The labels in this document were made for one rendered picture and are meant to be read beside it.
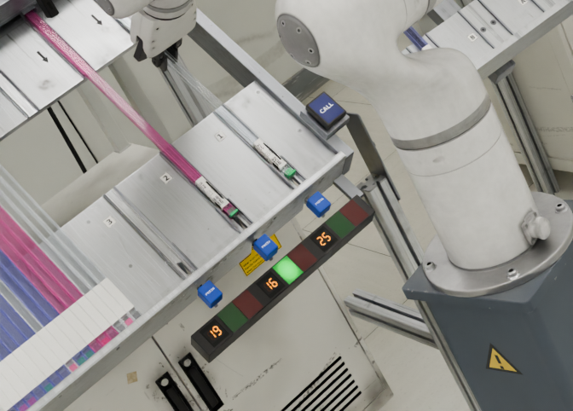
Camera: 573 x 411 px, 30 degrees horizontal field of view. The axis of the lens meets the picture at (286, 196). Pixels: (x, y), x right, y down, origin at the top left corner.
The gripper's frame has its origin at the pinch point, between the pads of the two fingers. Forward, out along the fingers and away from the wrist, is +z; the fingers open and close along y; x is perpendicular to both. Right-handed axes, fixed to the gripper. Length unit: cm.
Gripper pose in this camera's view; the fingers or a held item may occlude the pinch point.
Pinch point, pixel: (164, 54)
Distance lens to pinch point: 173.2
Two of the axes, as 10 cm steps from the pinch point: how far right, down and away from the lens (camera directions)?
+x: 6.9, 6.9, -2.4
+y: -7.2, 5.9, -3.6
